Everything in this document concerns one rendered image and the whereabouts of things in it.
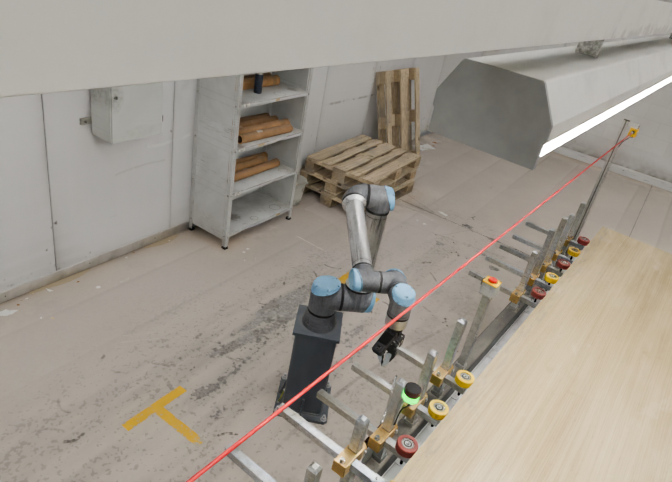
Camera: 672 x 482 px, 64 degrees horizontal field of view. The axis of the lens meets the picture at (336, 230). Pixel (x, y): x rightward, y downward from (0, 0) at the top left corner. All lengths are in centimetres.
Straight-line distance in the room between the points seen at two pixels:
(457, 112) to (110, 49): 43
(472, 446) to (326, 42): 206
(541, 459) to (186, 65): 222
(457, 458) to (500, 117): 174
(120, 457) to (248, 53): 300
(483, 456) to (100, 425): 200
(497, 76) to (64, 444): 296
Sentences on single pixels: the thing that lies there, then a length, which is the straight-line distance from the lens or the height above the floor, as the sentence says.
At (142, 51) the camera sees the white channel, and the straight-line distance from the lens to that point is 18.
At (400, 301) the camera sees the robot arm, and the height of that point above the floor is 130.
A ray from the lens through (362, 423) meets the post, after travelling 186.
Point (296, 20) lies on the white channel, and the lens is 22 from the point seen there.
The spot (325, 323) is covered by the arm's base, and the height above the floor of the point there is 66.
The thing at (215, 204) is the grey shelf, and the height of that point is 37.
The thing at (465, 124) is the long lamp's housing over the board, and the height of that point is 232.
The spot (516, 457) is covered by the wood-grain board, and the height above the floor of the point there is 90.
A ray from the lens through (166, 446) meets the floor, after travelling 317.
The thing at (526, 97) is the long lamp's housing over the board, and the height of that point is 236.
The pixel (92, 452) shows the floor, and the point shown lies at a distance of 319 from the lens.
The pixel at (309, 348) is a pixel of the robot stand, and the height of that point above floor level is 50.
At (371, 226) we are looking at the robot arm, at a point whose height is 126.
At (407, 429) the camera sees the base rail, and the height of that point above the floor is 70.
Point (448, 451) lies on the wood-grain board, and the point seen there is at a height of 90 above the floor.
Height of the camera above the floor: 246
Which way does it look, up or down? 28 degrees down
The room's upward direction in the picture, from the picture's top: 11 degrees clockwise
